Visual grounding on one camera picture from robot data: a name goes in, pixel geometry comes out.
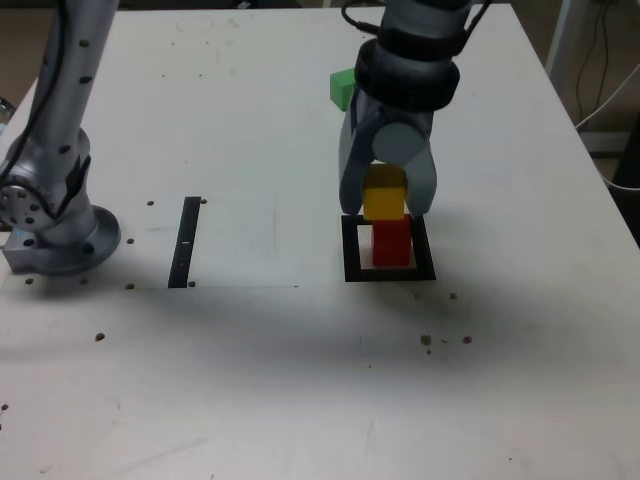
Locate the green cube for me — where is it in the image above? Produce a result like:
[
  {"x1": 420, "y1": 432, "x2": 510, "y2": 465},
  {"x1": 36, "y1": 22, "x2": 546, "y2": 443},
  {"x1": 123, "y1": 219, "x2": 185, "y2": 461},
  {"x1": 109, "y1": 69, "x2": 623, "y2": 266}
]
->
[{"x1": 329, "y1": 68, "x2": 357, "y2": 112}]

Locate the black hanging cable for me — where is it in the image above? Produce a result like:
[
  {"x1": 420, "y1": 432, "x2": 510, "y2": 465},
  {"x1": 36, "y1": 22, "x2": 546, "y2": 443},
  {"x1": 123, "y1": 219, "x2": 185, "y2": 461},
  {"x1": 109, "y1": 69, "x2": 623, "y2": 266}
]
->
[{"x1": 573, "y1": 0, "x2": 612, "y2": 124}]

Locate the black tape square outline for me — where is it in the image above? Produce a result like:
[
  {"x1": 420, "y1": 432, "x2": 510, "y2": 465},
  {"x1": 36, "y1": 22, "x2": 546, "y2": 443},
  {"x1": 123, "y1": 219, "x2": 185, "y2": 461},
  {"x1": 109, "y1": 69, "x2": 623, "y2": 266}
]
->
[{"x1": 340, "y1": 213, "x2": 438, "y2": 284}]

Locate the red cube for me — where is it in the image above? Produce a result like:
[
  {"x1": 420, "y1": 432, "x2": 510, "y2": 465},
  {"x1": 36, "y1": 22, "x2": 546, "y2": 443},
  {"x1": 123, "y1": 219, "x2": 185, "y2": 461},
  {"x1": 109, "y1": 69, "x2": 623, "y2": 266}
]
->
[{"x1": 371, "y1": 215, "x2": 413, "y2": 268}]

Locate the yellow cube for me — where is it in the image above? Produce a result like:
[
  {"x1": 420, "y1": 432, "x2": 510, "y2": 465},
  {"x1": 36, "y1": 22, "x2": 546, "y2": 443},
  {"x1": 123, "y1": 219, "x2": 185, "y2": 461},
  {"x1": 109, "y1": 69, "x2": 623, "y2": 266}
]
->
[{"x1": 361, "y1": 165, "x2": 410, "y2": 221}]

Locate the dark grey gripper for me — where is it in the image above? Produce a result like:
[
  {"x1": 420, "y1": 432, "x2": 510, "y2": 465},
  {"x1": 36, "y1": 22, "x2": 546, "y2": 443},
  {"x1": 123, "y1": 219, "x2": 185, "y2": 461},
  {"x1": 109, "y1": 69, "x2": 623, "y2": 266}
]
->
[{"x1": 337, "y1": 91, "x2": 441, "y2": 217}]

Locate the white frame post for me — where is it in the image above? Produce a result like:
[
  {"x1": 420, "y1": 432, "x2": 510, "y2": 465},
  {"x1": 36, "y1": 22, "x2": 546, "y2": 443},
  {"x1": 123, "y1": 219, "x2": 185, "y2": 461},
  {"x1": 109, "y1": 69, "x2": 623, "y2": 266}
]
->
[{"x1": 543, "y1": 0, "x2": 577, "y2": 76}]

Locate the black tape strip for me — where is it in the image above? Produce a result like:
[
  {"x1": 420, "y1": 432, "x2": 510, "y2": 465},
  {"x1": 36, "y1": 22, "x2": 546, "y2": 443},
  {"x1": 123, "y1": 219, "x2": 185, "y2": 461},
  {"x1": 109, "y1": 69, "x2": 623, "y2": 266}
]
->
[{"x1": 167, "y1": 196, "x2": 202, "y2": 290}]

